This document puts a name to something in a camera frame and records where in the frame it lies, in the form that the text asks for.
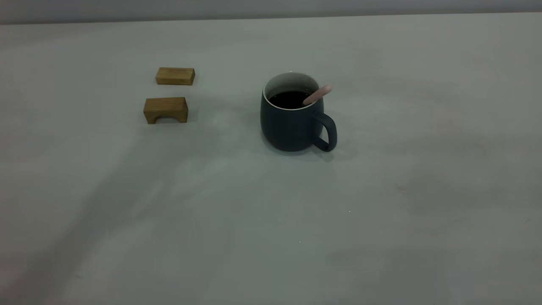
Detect dark grey ceramic cup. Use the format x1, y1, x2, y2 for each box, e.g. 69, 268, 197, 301
260, 72, 338, 153

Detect arched wooden block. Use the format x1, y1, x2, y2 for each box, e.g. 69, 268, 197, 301
144, 97, 189, 125

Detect pink handled metal spoon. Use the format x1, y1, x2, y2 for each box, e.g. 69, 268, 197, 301
303, 84, 333, 106

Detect flat rectangular wooden block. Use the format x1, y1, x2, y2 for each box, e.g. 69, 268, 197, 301
155, 67, 196, 86

